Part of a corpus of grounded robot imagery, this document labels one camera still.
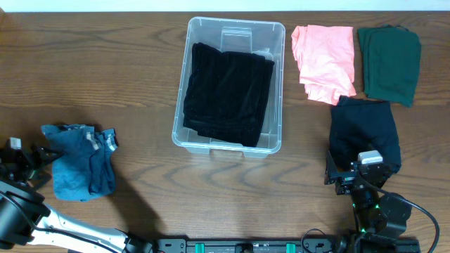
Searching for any blue shirt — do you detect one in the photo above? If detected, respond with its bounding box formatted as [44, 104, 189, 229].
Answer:
[41, 124, 118, 202]

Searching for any dark green garment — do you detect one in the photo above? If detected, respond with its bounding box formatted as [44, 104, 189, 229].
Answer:
[357, 25, 421, 108]

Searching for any black velvet garment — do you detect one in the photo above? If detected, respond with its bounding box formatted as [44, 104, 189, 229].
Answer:
[183, 43, 275, 148]

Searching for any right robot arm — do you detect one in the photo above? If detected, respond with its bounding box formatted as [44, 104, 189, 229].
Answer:
[324, 150, 411, 240]

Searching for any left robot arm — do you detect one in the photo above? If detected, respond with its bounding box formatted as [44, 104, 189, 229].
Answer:
[1, 146, 156, 253]

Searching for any navy folded garment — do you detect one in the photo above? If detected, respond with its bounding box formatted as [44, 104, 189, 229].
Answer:
[329, 96, 401, 173]

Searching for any coral pink folded shirt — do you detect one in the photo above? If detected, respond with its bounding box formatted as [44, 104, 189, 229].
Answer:
[291, 25, 356, 105]

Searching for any clear plastic storage bin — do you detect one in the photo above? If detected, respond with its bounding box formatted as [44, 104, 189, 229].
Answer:
[172, 17, 285, 158]

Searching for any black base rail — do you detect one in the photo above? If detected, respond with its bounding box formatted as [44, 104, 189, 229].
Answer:
[118, 238, 420, 253]

